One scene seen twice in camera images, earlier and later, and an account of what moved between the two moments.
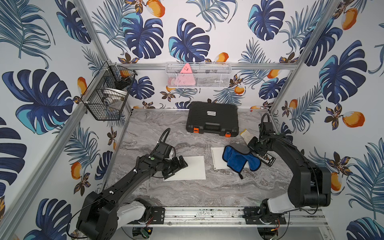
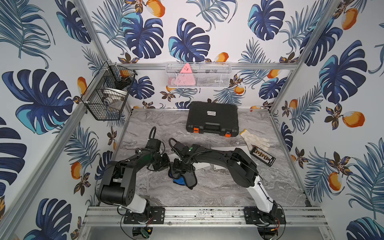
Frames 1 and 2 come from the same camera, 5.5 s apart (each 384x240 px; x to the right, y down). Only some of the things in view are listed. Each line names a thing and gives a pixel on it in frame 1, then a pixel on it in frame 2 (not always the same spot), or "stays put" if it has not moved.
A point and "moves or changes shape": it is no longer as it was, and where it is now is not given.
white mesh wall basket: x=195 y=75 stays put
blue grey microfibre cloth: x=236 y=157 moves or changes shape
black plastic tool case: x=213 y=118 stays put
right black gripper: x=250 y=145 → x=177 y=169
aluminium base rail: x=224 y=216 stays put
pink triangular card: x=186 y=77 stays put
